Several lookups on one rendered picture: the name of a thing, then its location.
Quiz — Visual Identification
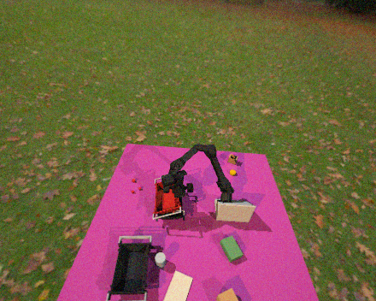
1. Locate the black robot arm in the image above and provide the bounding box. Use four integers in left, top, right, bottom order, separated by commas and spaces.
162, 144, 235, 203

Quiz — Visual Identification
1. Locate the small green block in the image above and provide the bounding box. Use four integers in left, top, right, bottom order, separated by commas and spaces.
220, 235, 243, 263

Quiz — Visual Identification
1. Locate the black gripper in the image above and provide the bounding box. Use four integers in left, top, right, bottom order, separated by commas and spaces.
163, 181, 193, 193

